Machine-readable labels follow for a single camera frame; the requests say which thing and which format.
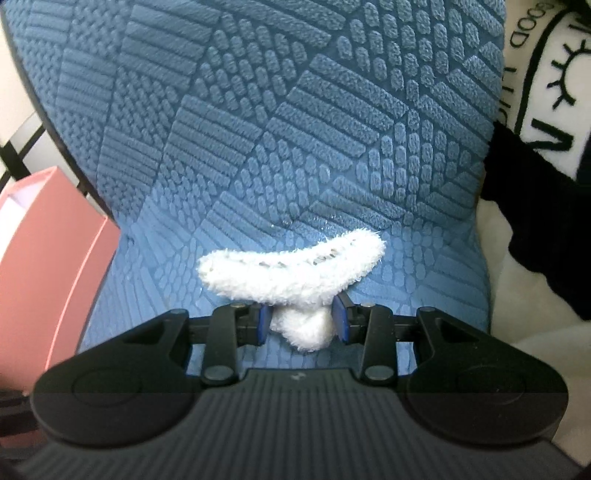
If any blue textured sofa cover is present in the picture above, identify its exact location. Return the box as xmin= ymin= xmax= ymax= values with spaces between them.
xmin=1 ymin=1 xmax=506 ymax=350

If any patterned fleece blanket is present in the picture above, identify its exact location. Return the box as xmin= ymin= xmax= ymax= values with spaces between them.
xmin=477 ymin=1 xmax=590 ymax=464

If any pink cardboard box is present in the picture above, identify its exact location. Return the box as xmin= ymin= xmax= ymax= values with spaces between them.
xmin=0 ymin=166 xmax=122 ymax=448

